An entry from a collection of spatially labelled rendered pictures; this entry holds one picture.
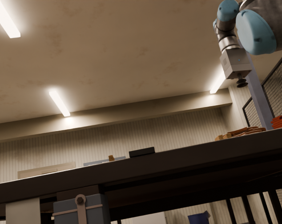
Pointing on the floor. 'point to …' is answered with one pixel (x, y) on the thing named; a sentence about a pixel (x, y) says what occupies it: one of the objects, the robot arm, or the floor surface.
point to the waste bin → (199, 218)
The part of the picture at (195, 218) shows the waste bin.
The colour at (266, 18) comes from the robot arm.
